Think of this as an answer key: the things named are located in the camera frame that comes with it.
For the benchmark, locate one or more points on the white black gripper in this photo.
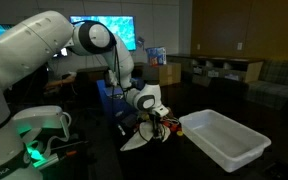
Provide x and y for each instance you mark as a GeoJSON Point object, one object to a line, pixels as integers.
{"type": "Point", "coordinates": [160, 111]}

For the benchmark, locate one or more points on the white towel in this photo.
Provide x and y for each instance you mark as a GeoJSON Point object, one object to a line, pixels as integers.
{"type": "Point", "coordinates": [146, 132]}

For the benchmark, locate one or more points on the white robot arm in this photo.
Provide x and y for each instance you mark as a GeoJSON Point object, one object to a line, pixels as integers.
{"type": "Point", "coordinates": [26, 47]}

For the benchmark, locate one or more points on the cardboard box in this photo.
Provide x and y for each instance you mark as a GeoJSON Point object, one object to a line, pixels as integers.
{"type": "Point", "coordinates": [165, 74]}

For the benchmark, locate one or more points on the blue white carton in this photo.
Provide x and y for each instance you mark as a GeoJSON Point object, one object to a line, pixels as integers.
{"type": "Point", "coordinates": [156, 56]}

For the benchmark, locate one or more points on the wooden low shelf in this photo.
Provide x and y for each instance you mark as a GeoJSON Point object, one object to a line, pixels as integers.
{"type": "Point", "coordinates": [200, 69]}

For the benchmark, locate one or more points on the white plastic bin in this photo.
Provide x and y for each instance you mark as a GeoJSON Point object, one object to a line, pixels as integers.
{"type": "Point", "coordinates": [228, 143]}

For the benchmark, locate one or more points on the green plaid sofa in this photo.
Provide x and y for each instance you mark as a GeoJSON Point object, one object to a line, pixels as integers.
{"type": "Point", "coordinates": [271, 88]}

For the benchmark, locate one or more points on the large wall monitor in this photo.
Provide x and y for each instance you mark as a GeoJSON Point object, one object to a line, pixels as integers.
{"type": "Point", "coordinates": [122, 25]}

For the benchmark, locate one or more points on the orange handled screwdriver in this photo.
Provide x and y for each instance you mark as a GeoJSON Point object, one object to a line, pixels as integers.
{"type": "Point", "coordinates": [53, 159]}

